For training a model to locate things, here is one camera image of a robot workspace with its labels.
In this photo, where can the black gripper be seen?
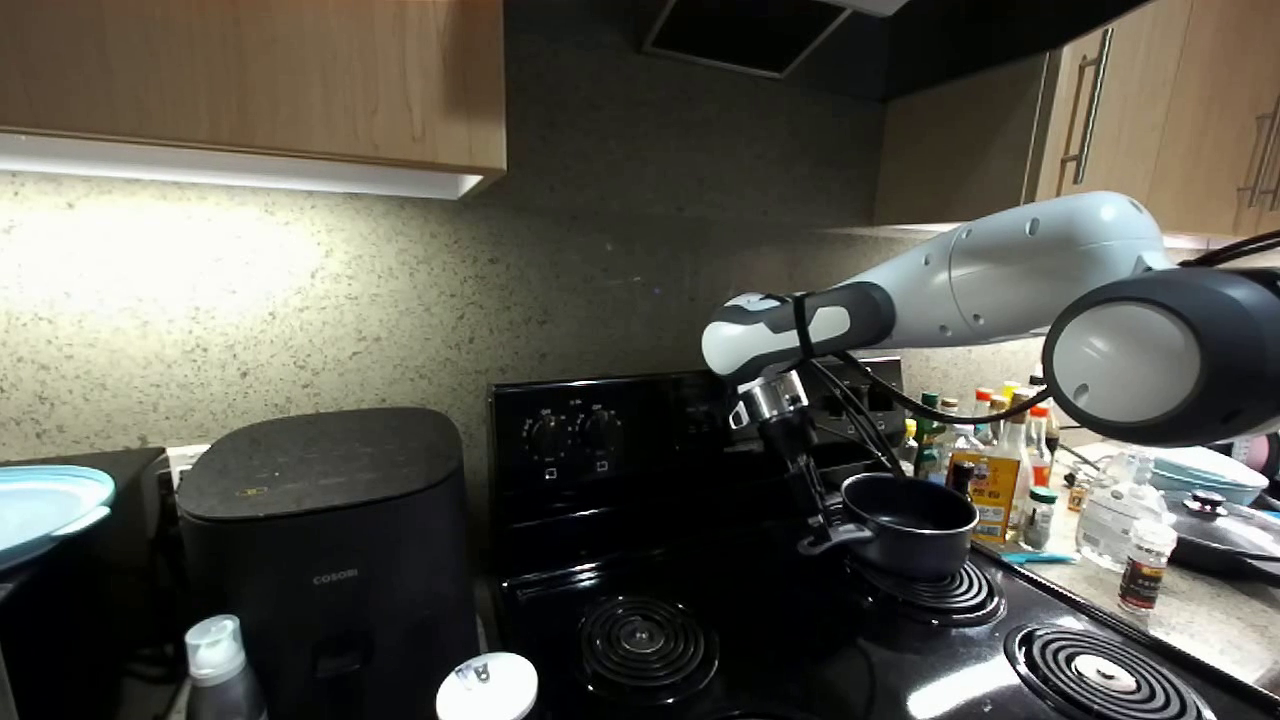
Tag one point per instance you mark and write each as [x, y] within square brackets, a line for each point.
[796, 462]

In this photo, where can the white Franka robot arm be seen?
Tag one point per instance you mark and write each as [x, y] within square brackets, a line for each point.
[985, 274]

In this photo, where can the black electric stove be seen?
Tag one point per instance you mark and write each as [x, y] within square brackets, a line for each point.
[803, 666]

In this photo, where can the light blue plate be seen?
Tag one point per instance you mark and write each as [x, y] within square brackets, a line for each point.
[45, 507]

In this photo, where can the green glass bottle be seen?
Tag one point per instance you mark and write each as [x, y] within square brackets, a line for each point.
[928, 432]

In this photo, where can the small coil burner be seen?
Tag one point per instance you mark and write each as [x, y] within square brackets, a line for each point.
[965, 597]
[646, 648]

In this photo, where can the yellow labelled oil bottle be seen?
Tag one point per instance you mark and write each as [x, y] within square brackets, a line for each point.
[992, 487]

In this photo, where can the red capped bottle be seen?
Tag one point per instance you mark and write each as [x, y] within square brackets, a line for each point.
[982, 401]

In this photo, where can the small dark jar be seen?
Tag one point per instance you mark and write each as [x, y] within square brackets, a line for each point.
[1043, 521]

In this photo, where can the red labelled sauce bottle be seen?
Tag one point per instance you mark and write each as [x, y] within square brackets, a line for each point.
[1038, 462]

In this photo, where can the yellow capped bottle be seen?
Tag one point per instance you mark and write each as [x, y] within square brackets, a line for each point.
[1013, 397]

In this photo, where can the large coil burner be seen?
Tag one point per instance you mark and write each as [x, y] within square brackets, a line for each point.
[1107, 673]

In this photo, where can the white capped spice jar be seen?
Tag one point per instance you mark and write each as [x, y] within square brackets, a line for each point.
[1145, 564]

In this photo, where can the stack of blue plates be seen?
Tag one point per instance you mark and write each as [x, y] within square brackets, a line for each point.
[1203, 479]

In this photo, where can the dark pan lid with knob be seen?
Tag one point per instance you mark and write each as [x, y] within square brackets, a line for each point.
[1227, 534]

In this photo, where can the black range hood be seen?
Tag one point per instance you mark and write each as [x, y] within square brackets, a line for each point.
[934, 42]

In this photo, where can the black air fryer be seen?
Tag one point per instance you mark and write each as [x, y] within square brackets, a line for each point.
[334, 560]

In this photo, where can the translucent capped grey bottle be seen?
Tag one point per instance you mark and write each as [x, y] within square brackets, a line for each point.
[223, 666]

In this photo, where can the under cabinet light strip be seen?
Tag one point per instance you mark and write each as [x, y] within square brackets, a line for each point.
[203, 165]

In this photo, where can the white wall outlet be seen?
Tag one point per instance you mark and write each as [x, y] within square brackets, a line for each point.
[187, 462]

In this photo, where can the wooden wall cabinet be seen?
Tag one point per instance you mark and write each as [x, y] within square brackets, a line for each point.
[266, 66]

